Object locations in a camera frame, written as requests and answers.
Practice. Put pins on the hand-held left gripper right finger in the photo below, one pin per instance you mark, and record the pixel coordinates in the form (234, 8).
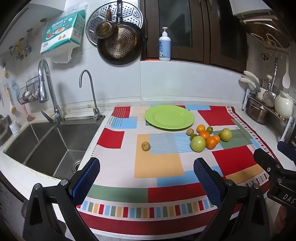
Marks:
(207, 180)

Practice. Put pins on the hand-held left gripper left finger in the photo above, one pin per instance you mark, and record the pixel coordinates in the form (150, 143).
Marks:
(86, 180)

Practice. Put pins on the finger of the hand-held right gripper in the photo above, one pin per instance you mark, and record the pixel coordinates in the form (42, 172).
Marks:
(266, 160)
(288, 150)

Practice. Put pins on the large green apple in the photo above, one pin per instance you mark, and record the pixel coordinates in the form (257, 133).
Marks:
(198, 144)

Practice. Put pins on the orange mandarin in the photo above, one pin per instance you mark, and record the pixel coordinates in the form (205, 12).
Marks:
(211, 143)
(217, 138)
(200, 128)
(204, 134)

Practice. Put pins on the small green round fruit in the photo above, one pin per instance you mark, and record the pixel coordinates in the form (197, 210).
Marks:
(193, 136)

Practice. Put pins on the yellow-green apple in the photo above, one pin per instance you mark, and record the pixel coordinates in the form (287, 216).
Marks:
(225, 134)

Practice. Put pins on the green tomato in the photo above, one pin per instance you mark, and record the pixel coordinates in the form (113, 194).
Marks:
(209, 130)

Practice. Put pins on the small brown round fruit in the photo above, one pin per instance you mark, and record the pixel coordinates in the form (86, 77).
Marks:
(145, 146)
(190, 132)

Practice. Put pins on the green plate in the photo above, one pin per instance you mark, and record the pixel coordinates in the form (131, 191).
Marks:
(170, 117)

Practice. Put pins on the steel dish rack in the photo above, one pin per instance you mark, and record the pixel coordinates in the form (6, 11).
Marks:
(275, 115)

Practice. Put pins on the white ceramic pitcher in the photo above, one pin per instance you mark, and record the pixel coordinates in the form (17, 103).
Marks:
(284, 104)

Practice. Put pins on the colourful patchwork tablecloth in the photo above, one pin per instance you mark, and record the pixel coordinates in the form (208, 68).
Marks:
(159, 166)

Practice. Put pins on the steel pot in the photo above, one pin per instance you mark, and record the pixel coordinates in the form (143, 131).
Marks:
(256, 111)

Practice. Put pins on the steel kitchen sink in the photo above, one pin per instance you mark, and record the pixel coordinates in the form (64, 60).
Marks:
(46, 148)

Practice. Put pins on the metal skimmer ladle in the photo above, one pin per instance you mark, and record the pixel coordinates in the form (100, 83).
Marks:
(269, 97)

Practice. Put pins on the white plastic spoon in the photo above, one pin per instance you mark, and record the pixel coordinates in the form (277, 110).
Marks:
(286, 78)

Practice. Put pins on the slim gooseneck faucet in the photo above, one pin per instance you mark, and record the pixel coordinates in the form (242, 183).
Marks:
(92, 92)

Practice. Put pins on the small white cup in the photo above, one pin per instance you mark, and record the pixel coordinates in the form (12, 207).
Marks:
(13, 127)

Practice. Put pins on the large chrome faucet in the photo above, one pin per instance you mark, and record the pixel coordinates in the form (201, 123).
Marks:
(44, 88)

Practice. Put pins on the black frying pan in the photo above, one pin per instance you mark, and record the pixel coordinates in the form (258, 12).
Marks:
(120, 44)

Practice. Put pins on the white pump soap bottle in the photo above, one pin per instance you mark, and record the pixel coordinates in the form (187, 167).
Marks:
(165, 46)

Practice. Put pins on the green white paper towel pack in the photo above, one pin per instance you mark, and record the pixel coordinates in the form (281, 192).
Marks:
(62, 30)

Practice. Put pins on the small brass pot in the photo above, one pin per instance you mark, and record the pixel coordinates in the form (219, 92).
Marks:
(106, 29)

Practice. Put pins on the perforated steel steamer plate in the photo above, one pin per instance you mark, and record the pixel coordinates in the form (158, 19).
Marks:
(131, 14)

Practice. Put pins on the wall rack with cutting boards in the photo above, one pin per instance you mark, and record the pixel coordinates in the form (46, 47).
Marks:
(266, 27)

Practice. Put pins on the dark wooden window frame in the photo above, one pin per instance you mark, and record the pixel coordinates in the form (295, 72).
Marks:
(203, 46)

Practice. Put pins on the wall hook rack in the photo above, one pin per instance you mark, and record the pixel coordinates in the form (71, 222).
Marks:
(22, 48)

